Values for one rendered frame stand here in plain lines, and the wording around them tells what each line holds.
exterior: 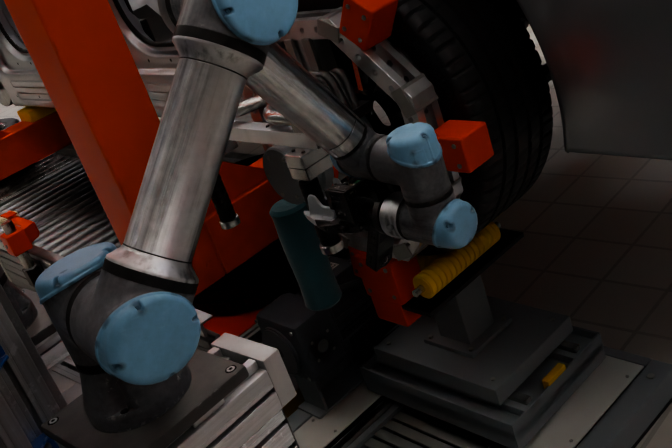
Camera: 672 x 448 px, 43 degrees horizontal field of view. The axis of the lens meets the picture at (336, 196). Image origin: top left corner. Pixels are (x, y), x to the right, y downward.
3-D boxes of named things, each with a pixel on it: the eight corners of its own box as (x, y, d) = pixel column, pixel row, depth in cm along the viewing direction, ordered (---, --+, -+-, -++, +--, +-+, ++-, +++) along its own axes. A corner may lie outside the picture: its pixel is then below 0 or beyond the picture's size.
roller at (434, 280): (510, 237, 197) (505, 215, 194) (428, 308, 181) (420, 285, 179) (491, 233, 201) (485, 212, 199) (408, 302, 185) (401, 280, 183)
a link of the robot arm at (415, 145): (358, 138, 130) (379, 200, 135) (407, 145, 122) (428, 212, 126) (395, 115, 134) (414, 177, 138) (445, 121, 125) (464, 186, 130)
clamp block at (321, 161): (345, 158, 155) (336, 132, 153) (309, 182, 151) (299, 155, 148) (327, 156, 159) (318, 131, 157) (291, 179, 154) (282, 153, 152)
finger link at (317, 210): (296, 189, 154) (336, 189, 148) (307, 217, 156) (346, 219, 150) (286, 197, 152) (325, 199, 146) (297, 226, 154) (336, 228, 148)
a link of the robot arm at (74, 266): (132, 305, 125) (93, 225, 120) (173, 329, 115) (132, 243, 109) (58, 351, 119) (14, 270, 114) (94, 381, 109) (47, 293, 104)
